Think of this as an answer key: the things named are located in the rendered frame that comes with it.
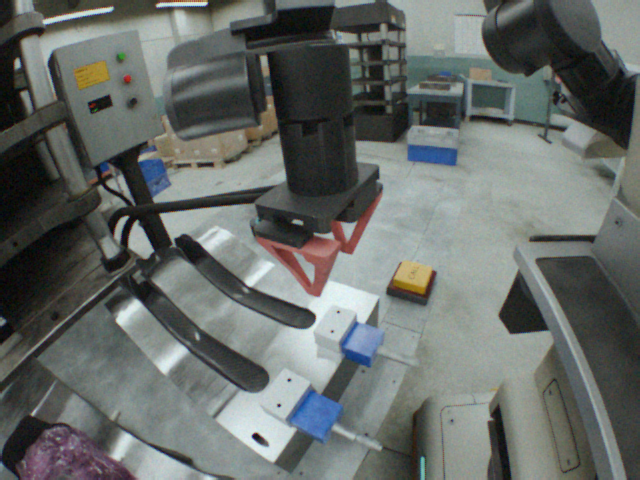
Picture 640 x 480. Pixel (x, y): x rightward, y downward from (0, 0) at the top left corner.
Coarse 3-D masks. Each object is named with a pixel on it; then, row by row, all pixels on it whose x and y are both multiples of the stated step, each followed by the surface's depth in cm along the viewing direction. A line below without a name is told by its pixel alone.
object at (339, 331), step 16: (336, 320) 33; (352, 320) 33; (320, 336) 32; (336, 336) 31; (352, 336) 33; (368, 336) 32; (336, 352) 33; (352, 352) 31; (368, 352) 30; (384, 352) 31; (416, 368) 29
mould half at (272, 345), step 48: (192, 288) 42; (288, 288) 43; (336, 288) 42; (144, 336) 35; (240, 336) 37; (288, 336) 35; (192, 384) 31; (336, 384) 32; (240, 432) 25; (288, 432) 25
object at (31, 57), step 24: (24, 0) 26; (24, 48) 32; (24, 72) 35; (24, 96) 65; (48, 96) 42; (48, 144) 46; (48, 168) 85; (72, 168) 53; (72, 192) 55; (96, 216) 62; (96, 240) 64; (120, 264) 69
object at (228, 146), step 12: (168, 132) 390; (228, 132) 371; (240, 132) 394; (180, 144) 393; (192, 144) 383; (204, 144) 373; (216, 144) 366; (228, 144) 376; (240, 144) 400; (180, 156) 409; (192, 156) 398; (204, 156) 388; (216, 156) 378; (228, 156) 381; (240, 156) 406; (180, 168) 416; (192, 168) 400; (204, 168) 391; (216, 168) 379
